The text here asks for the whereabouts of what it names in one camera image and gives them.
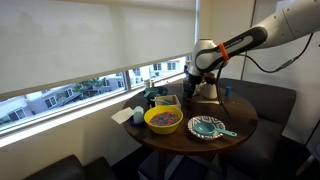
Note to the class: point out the small glass shaker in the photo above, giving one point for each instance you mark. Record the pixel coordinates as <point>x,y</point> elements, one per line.
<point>147,82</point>

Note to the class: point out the white paper napkin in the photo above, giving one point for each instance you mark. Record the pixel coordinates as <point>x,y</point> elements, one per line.
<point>122,115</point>

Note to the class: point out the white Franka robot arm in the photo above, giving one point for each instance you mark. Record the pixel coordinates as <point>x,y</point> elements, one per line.
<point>253,36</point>

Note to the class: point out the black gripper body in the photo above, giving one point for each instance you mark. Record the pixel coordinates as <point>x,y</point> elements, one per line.
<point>195,79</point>

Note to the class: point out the small dark blue plate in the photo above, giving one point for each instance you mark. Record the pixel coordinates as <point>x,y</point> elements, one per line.
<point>135,122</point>

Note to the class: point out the dark blue bowl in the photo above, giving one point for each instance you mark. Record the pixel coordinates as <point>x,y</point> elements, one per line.
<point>163,90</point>

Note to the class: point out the white stand leg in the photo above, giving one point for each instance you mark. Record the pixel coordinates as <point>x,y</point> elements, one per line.
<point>305,165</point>

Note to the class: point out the black leather chair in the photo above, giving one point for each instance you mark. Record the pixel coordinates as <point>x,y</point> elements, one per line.
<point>70,170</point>

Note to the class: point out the light teal block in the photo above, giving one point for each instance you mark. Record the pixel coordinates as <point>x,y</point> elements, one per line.
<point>138,115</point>

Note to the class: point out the white window frame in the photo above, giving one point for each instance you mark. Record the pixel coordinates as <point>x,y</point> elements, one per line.
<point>128,81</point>

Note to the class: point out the teal spoon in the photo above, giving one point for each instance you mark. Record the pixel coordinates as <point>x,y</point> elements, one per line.
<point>163,101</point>

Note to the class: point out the blue cylinder block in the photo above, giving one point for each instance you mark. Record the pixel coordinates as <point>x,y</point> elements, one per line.
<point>228,91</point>

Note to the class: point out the dark table legs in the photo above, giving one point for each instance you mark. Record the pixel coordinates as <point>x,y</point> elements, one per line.
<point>173,166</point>

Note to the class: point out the teal measuring scoop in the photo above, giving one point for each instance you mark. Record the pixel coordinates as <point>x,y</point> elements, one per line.
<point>208,128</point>

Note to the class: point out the glass jar with blue band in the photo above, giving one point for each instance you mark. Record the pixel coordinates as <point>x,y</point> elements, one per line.
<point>185,71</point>

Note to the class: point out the teal cup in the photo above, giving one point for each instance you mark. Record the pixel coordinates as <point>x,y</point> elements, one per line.
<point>150,92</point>

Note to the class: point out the small wooden box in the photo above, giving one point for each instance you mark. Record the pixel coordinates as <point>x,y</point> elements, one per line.
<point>171,100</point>

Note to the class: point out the dark grey sofa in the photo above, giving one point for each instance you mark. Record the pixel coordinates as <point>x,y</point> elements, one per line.
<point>266,110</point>

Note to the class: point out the yellow bowl with colourful candies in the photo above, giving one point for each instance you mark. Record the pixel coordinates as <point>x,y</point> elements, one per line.
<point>163,119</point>

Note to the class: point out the white mug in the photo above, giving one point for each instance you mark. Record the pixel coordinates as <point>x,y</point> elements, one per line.
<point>210,91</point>

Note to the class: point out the white roller blind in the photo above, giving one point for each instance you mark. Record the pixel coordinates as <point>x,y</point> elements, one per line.
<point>96,36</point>

